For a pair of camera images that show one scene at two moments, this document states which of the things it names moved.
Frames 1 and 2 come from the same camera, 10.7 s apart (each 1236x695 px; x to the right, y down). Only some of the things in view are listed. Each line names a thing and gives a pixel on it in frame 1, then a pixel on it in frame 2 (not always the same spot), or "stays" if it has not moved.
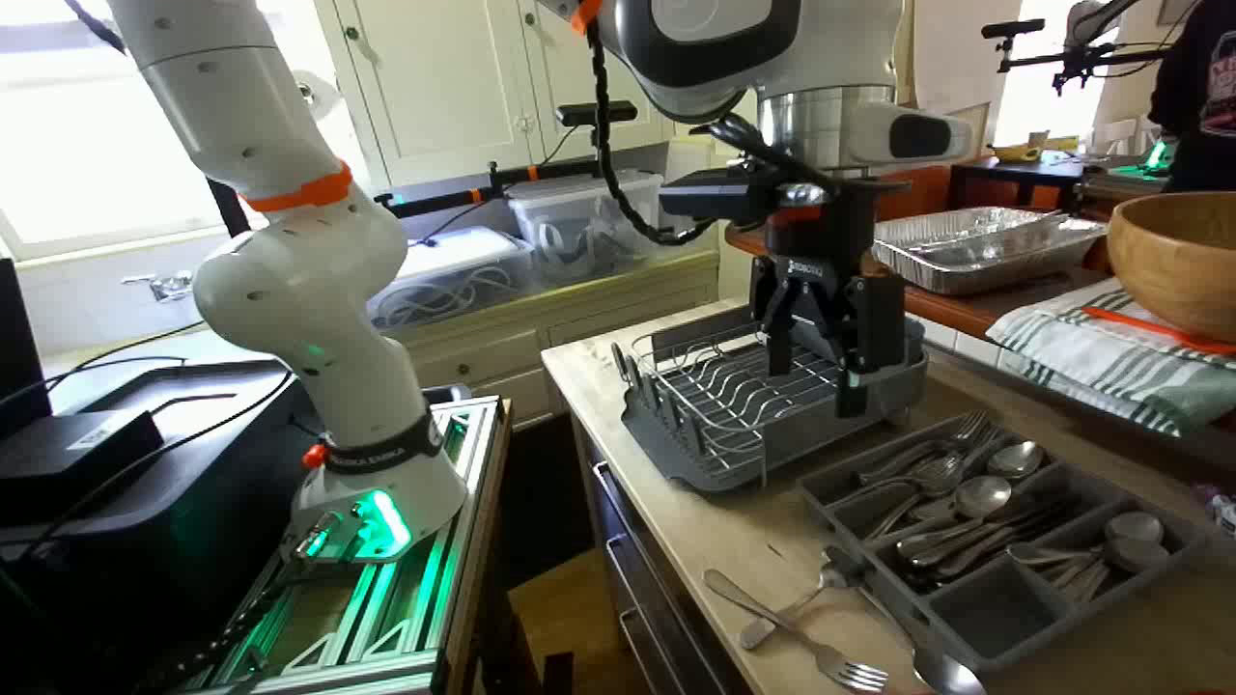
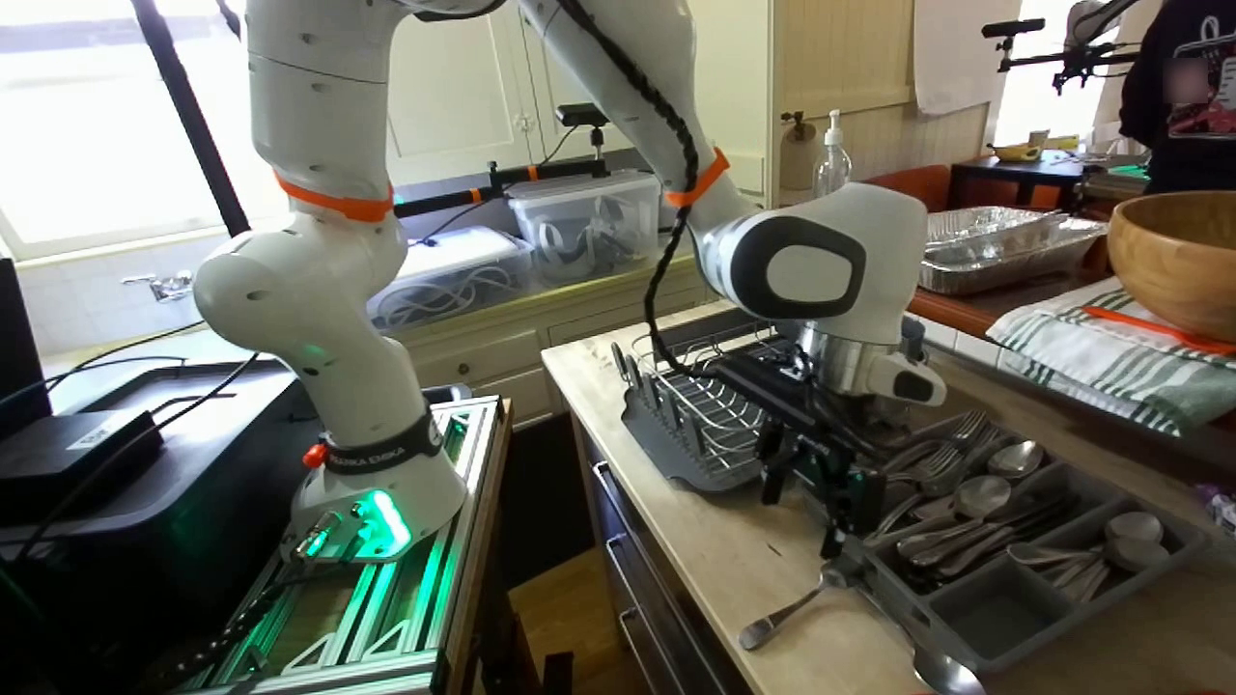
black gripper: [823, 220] -> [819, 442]
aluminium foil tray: [973, 250] stays
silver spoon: [767, 628] stays
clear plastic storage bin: [579, 231] stays
